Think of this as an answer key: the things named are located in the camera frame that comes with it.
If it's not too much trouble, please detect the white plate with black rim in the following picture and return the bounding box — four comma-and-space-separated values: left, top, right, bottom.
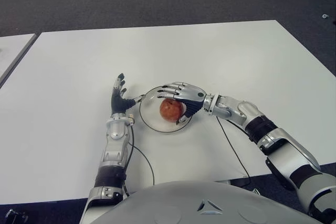
139, 84, 193, 133

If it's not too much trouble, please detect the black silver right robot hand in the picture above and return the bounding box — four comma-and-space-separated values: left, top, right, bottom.
156, 81, 211, 125

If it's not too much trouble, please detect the red apple with blue sticker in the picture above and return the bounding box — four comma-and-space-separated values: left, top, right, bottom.
159, 99, 186, 123

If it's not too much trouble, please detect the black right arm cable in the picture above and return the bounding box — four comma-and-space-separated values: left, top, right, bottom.
216, 116, 251, 180

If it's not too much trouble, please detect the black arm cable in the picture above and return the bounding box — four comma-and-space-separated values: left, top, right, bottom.
125, 126, 156, 198
216, 116, 251, 180

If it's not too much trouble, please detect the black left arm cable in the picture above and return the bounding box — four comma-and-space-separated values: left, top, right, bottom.
125, 126, 156, 198

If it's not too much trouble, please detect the grey robot torso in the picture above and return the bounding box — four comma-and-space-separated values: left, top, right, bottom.
82, 180, 323, 224

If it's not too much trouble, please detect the white neighbouring table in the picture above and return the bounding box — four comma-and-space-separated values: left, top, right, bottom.
0, 33, 37, 88

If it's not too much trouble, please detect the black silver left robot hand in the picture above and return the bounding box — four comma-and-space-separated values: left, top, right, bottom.
110, 72, 145, 116

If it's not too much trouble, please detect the black device under table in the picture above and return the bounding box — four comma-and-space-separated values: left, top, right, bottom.
4, 207, 29, 224

